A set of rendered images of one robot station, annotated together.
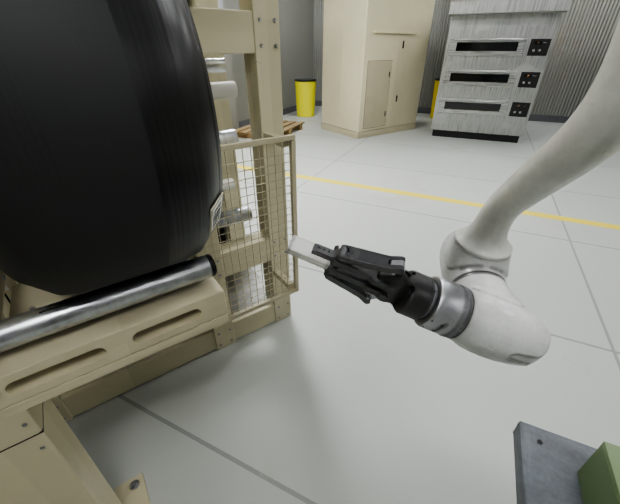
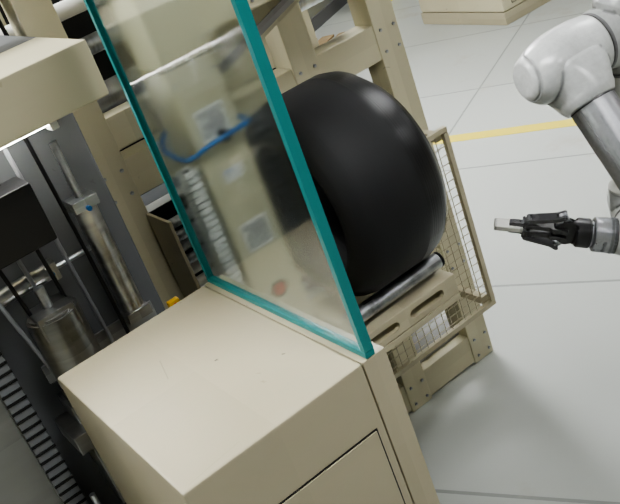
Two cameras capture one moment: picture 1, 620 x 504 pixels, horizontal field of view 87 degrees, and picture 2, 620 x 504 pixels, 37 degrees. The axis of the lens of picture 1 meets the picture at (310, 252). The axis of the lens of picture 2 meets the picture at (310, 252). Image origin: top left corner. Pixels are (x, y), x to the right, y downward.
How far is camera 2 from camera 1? 186 cm
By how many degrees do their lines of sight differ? 10
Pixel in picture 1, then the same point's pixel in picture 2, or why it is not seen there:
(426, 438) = not seen: outside the picture
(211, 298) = (447, 280)
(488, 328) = not seen: outside the picture
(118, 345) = (404, 320)
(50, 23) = (390, 162)
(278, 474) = (538, 491)
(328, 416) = (579, 433)
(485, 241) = not seen: outside the picture
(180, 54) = (427, 150)
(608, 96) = not seen: hidden behind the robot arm
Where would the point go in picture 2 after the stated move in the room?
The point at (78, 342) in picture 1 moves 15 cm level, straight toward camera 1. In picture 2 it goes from (385, 320) to (430, 330)
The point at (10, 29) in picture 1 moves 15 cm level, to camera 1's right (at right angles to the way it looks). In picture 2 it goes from (381, 170) to (444, 150)
